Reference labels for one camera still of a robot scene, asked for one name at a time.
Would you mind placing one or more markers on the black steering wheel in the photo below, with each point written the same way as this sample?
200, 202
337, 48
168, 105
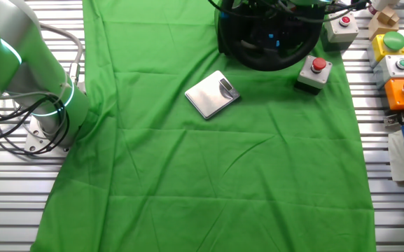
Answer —
275, 63

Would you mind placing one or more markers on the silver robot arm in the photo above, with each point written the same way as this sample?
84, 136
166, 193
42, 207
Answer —
40, 87

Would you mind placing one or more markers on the silver digital scale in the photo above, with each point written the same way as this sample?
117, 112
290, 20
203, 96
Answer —
208, 96

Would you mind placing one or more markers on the green cloth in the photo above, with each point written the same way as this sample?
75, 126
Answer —
187, 175

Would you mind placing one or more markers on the grey box red mushroom button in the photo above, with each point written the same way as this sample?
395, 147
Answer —
313, 78

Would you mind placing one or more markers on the grey box small red button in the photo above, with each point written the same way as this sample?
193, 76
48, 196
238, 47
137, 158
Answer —
345, 33

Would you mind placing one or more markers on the yellow box green button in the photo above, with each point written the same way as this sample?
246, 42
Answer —
378, 49

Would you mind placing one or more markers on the grey box green button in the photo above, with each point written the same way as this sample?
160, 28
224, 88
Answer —
390, 71

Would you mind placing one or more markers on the orange box red button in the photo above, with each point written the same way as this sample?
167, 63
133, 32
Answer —
396, 94

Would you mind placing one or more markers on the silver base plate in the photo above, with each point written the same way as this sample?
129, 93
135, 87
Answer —
35, 138

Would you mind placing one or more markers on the silver mount bracket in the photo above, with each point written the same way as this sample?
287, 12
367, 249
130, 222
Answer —
396, 119

